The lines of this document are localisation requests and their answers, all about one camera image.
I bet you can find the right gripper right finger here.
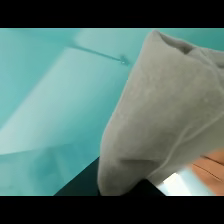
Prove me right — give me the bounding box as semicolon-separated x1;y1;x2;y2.
127;178;167;197

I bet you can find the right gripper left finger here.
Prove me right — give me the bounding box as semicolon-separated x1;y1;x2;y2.
54;156;101;197

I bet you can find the grey garment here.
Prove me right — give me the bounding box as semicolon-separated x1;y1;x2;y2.
96;29;224;197

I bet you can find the orange garment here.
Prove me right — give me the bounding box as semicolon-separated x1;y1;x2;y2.
190;149;224;197

